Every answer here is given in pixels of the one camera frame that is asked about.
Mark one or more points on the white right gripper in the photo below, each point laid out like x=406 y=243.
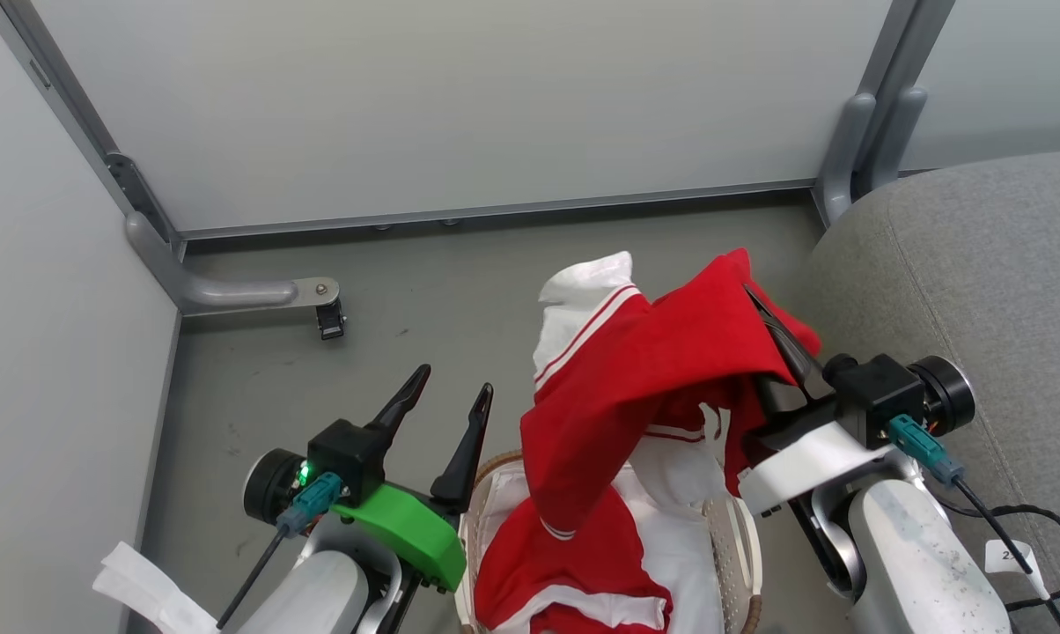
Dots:
x=812 y=462

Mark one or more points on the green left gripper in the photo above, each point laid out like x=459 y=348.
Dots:
x=407 y=533

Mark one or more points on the red and white garment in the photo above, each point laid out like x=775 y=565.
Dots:
x=653 y=370

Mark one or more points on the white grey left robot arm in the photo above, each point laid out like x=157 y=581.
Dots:
x=319 y=590

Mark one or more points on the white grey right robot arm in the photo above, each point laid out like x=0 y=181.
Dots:
x=917 y=563

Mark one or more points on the white laundry basket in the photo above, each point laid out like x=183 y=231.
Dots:
x=746 y=546

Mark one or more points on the small black caster wheel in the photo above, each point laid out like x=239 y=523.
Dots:
x=330 y=321

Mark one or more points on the black round right wrist motor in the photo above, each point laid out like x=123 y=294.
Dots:
x=948 y=392

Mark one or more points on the red garment white stripes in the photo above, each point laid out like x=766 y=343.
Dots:
x=583 y=563

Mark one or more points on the grey metal support foot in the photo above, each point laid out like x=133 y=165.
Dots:
x=895 y=132
x=842 y=158

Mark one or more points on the grey fabric sofa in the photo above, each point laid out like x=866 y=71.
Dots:
x=1005 y=282

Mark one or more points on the grey metal foot with caster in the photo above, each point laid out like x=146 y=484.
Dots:
x=231 y=292

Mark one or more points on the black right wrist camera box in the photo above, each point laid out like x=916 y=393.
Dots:
x=873 y=396

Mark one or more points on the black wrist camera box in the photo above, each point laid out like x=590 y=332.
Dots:
x=345 y=458
x=873 y=396

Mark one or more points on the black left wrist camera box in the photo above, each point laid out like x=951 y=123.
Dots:
x=345 y=458

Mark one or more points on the grey partition bottom rail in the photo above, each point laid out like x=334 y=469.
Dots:
x=162 y=431
x=495 y=211

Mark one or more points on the grey partition corner post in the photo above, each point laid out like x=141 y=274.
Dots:
x=909 y=35
x=66 y=88

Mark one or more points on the dark metal post bracket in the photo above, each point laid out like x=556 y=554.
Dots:
x=138 y=194

